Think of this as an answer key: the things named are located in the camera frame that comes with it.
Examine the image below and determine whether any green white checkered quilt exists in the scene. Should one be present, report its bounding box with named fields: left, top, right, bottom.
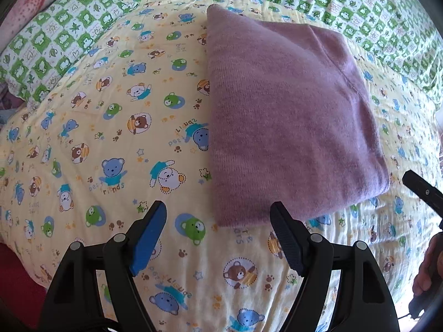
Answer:
left=0, top=0, right=443, bottom=104

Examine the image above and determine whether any yellow bear-print quilt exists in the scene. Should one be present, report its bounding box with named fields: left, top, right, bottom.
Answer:
left=0, top=0, right=442, bottom=332

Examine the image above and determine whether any person's right hand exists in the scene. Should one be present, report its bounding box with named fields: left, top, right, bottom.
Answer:
left=412, top=232, right=442, bottom=296

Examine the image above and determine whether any mauve knitted sweater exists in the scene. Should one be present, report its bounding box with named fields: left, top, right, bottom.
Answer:
left=207, top=4, right=390, bottom=227

